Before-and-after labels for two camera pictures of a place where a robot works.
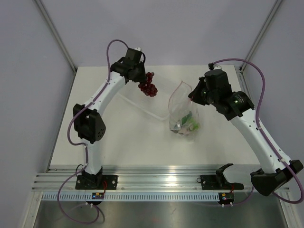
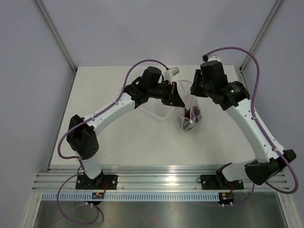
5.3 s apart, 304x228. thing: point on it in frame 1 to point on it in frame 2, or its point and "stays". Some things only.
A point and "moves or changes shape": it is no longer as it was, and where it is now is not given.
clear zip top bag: (183, 114) moves or changes shape
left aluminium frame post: (57, 35) stays
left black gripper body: (139, 74) to (165, 92)
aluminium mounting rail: (142, 178) stays
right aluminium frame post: (273, 11) stays
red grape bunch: (147, 88) moves or changes shape
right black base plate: (210, 182) stays
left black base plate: (96, 182) stays
